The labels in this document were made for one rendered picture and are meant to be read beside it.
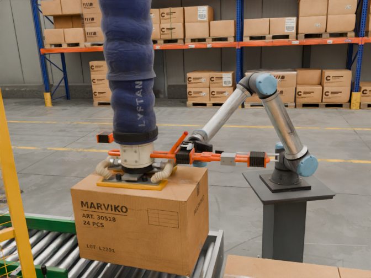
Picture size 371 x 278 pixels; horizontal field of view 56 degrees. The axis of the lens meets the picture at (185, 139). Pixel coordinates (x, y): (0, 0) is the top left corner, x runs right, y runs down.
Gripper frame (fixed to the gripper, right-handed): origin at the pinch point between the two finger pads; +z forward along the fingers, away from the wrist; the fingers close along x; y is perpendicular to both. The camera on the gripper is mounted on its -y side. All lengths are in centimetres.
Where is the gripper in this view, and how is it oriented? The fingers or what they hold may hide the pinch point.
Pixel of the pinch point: (189, 155)
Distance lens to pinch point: 170.0
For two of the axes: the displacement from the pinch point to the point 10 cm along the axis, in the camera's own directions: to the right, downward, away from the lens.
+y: -9.7, -0.3, 2.4
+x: -0.4, -9.6, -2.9
